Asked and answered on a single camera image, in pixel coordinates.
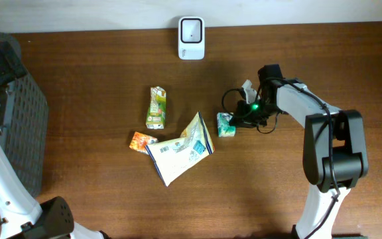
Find small green tissue pack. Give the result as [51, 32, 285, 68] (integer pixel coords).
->
[217, 112, 236, 137]

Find yellow white snack bag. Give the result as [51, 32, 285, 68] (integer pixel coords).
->
[145, 112, 215, 187]

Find green white juice carton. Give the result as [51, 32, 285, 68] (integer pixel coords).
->
[146, 86, 166, 129]

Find small orange tissue pack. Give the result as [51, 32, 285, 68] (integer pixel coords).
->
[129, 131, 159, 155]

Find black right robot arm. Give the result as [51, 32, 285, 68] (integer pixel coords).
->
[229, 64, 369, 239]

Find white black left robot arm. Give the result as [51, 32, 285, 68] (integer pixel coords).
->
[0, 35, 107, 239]

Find white barcode scanner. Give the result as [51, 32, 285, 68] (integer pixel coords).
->
[178, 16, 206, 60]

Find dark grey plastic basket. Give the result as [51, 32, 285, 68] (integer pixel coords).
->
[0, 32, 50, 199]

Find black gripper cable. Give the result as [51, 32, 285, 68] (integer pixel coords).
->
[221, 76, 341, 239]

